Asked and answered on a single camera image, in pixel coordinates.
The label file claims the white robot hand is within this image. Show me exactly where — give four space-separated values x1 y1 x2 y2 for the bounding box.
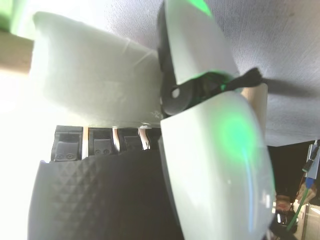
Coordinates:
26 0 277 240

